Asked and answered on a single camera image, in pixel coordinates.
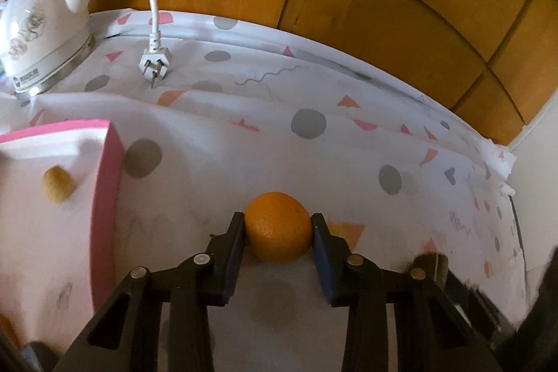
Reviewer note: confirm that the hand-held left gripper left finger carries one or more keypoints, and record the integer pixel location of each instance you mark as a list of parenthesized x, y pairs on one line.
[(233, 258)]

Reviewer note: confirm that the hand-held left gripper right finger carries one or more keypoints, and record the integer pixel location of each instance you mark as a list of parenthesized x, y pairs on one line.
[(325, 267)]

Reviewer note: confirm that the orange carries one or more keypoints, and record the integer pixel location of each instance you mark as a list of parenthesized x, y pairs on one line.
[(279, 226)]

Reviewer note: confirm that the pink shallow tray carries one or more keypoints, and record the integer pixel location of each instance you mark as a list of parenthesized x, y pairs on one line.
[(43, 250)]

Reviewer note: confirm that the small yellow fruit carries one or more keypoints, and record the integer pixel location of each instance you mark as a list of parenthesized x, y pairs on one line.
[(56, 184)]

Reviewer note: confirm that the white patterned tablecloth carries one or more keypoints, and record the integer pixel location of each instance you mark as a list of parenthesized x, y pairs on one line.
[(270, 154)]

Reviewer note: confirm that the white ceramic electric kettle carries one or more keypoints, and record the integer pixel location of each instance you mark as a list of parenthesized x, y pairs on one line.
[(39, 27)]

